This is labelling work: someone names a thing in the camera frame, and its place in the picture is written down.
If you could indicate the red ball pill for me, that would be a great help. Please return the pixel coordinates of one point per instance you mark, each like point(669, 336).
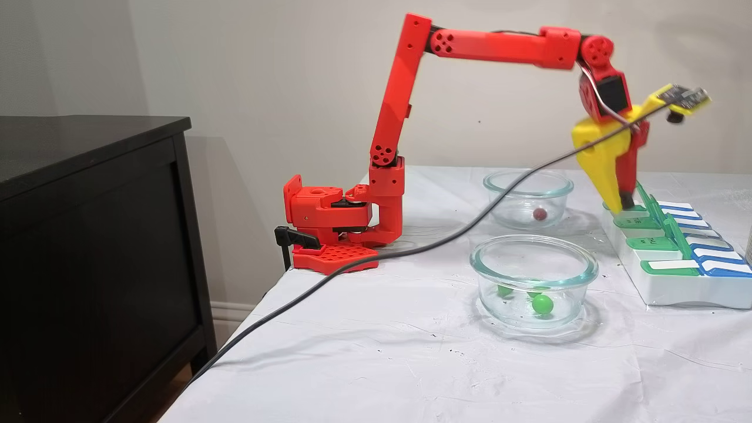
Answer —
point(539, 214)

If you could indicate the weekly pill organizer box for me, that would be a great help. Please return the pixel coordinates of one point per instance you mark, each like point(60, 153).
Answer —
point(670, 288)

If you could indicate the small glass bowl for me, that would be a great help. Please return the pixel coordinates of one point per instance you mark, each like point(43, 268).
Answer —
point(505, 200)

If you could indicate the printed label can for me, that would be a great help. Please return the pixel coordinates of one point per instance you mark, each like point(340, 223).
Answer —
point(749, 247)

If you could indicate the large glass bowl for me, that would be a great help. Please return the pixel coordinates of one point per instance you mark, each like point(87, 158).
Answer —
point(487, 264)

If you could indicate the white tablecloth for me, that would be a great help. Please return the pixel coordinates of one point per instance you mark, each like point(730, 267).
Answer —
point(411, 364)

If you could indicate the black table clamp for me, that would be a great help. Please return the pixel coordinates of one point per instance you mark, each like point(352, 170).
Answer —
point(294, 237)

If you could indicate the white baseboard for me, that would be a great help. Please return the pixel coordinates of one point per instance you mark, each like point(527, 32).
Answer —
point(229, 314)

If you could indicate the black wooden cabinet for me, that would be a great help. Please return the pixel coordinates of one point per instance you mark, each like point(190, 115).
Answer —
point(88, 264)

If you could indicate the camera circuit board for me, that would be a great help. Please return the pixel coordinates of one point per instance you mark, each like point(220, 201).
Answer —
point(684, 98)

